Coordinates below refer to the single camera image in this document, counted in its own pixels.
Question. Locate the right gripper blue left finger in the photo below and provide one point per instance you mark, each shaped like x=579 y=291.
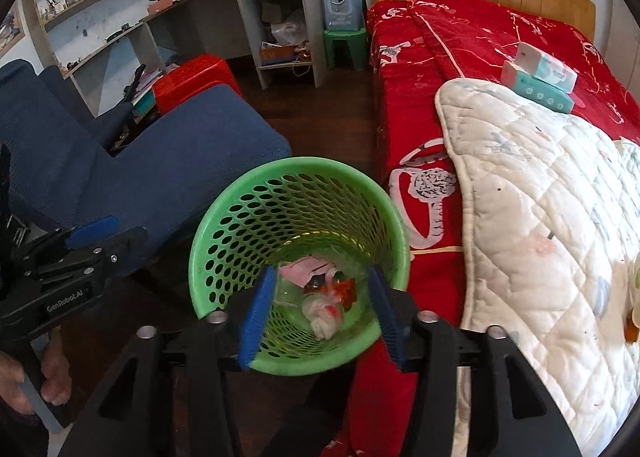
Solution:
x=257 y=305

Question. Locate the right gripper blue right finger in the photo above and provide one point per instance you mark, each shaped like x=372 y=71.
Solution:
x=387 y=305

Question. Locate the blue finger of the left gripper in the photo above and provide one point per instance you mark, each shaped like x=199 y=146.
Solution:
x=90 y=234

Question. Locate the clear plastic lid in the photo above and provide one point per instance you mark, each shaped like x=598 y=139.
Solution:
x=288 y=298

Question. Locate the white red wrapper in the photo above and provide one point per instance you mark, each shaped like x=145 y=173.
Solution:
x=326 y=299

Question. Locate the pink snack package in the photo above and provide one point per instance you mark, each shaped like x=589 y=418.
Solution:
x=307 y=269

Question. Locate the blue upholstered chair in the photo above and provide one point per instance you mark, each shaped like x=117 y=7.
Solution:
x=61 y=176

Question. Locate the green plastic waste basket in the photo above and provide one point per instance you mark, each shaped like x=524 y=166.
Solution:
x=280 y=212

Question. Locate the red plastic box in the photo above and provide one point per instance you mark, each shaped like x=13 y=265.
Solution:
x=190 y=79

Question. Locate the white quilted blanket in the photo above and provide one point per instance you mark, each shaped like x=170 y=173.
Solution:
x=550 y=208

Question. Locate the red bed cover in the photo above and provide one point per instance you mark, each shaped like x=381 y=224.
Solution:
x=417 y=46

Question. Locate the orange peel piece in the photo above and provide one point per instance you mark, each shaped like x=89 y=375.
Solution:
x=631 y=330

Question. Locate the green plastic stool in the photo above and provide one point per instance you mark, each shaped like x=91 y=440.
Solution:
x=356 y=42

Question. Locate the lower teal tissue pack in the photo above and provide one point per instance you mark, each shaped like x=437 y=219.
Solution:
x=531 y=88

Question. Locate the upper tissue pack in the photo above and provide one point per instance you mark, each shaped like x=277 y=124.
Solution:
x=545 y=67

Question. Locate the white desk shelf unit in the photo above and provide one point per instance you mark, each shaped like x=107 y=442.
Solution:
x=97 y=44

